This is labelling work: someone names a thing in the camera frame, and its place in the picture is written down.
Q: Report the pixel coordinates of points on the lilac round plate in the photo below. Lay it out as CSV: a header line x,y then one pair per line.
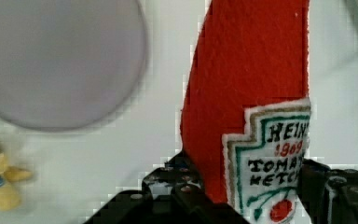
x,y
66,64

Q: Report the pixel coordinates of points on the red plush ketchup bottle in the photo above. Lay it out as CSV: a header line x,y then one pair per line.
x,y
246,115

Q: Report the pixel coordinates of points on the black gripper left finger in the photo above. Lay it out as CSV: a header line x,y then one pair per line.
x,y
172,194

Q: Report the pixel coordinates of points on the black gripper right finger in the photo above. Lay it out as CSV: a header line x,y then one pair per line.
x,y
330,196

